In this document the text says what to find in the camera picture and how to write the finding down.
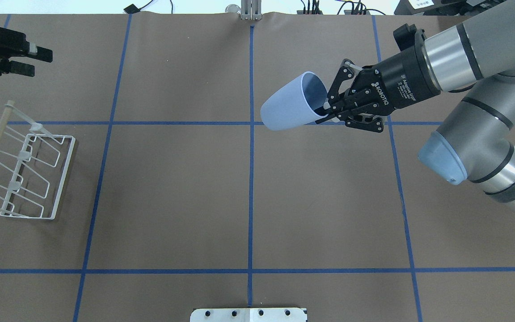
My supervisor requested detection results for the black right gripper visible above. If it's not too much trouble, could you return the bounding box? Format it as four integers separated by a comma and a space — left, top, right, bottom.
319, 43, 441, 133

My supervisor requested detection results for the aluminium frame post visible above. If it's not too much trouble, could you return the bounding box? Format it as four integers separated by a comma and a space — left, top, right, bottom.
240, 0, 263, 21

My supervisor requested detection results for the small black device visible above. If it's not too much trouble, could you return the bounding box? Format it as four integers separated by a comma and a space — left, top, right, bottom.
123, 4, 141, 14

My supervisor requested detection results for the black power strip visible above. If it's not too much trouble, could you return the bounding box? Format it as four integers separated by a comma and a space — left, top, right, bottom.
342, 7, 370, 16

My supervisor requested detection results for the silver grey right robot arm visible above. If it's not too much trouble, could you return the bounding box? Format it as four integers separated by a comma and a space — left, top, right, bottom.
312, 0, 515, 211

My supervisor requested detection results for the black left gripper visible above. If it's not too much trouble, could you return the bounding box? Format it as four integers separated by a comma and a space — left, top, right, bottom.
0, 27, 53, 77

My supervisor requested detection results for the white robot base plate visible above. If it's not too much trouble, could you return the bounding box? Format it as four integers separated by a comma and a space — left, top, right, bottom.
190, 307, 308, 322

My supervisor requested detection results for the light blue plastic cup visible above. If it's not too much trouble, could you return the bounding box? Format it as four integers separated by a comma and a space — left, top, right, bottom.
260, 71, 328, 131

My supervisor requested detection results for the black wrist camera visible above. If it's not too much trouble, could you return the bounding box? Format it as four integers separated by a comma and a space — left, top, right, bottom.
393, 24, 426, 52

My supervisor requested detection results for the white wire cup rack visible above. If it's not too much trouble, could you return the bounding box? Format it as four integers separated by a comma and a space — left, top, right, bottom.
0, 101, 78, 220

